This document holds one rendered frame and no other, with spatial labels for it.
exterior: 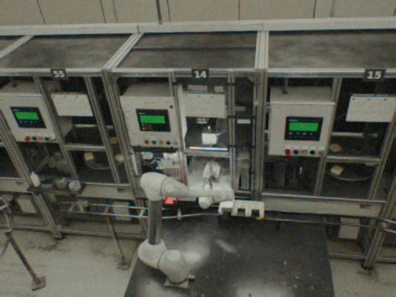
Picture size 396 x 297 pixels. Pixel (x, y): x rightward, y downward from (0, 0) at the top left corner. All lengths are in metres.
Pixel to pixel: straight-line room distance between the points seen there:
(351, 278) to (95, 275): 2.47
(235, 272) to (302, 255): 0.54
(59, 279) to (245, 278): 1.98
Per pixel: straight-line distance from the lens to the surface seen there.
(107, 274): 3.82
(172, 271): 2.62
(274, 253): 2.93
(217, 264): 2.85
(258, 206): 2.98
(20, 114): 3.17
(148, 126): 2.71
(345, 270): 3.80
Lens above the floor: 3.03
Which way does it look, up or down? 37 degrees down
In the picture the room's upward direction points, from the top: 5 degrees counter-clockwise
